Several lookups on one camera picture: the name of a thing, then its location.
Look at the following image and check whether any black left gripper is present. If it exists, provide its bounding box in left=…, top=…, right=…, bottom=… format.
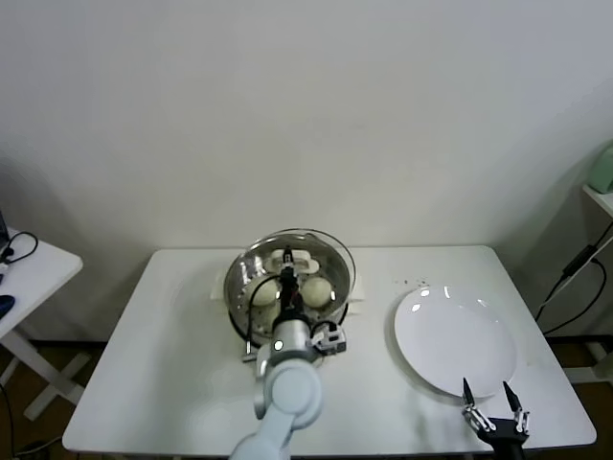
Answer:
left=279, top=245, right=304, bottom=320

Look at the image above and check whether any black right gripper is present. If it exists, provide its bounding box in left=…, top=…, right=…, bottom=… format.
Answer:
left=461, top=377, right=532, bottom=460

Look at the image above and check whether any round glass pot lid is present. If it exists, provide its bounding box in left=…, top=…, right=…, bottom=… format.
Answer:
left=238, top=227, right=358, bottom=327

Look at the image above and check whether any white steamed baozi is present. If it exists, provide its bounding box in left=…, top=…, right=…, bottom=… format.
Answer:
left=302, top=277, right=334, bottom=310
left=251, top=280, right=282, bottom=308

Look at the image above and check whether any perforated steel steamer basket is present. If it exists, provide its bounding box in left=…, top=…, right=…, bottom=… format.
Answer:
left=223, top=234, right=352, bottom=346

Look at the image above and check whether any large white plate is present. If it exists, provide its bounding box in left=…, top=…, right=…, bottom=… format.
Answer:
left=393, top=286, right=518, bottom=399

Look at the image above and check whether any white shelf stand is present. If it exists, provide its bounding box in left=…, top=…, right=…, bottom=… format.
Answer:
left=581, top=184, right=613, bottom=288

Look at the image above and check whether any white side table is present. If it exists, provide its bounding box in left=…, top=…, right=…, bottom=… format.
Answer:
left=0, top=224, right=84, bottom=421

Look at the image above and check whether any pale green appliance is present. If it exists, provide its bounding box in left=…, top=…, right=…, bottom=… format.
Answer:
left=587, top=143, right=613, bottom=193

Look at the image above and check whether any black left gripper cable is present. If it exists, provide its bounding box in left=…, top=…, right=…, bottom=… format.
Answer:
left=241, top=272, right=288, bottom=364

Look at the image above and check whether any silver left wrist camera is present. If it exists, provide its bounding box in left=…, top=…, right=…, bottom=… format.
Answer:
left=309, top=323, right=349, bottom=357

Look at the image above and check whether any black looped cable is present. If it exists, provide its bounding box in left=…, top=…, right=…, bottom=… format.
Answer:
left=0, top=231, right=38, bottom=264

